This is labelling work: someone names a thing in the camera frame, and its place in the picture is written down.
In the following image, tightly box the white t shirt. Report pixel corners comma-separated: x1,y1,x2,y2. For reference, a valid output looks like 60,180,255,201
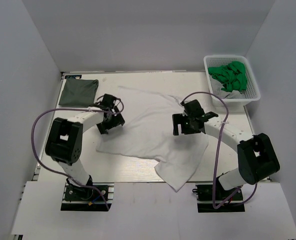
96,86,209,192

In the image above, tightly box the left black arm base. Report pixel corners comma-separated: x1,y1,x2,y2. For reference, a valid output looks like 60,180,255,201
60,183,114,212

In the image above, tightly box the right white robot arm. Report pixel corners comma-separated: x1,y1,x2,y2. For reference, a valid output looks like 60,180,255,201
172,99,281,200

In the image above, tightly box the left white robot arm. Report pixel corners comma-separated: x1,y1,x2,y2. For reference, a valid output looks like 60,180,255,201
45,94,125,200

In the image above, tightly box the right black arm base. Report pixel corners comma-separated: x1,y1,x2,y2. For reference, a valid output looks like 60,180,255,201
191,183,246,214

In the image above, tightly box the folded dark green t shirt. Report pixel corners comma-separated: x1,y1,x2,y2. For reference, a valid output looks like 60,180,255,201
58,78,99,108

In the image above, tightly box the grey t shirt in basket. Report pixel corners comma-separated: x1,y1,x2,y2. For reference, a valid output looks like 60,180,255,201
210,78,244,99

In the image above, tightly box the white plastic basket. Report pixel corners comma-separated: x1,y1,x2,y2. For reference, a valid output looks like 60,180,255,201
203,55,261,108

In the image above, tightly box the crumpled green t shirt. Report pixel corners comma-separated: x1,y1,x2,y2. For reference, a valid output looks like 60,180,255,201
208,61,248,93

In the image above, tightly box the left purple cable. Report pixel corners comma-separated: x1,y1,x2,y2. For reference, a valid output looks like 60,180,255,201
31,98,125,211

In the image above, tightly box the purple cable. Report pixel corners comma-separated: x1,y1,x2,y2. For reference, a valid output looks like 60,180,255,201
31,98,125,211
180,91,258,210

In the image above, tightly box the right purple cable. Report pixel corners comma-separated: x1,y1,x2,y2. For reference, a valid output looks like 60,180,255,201
180,91,258,210

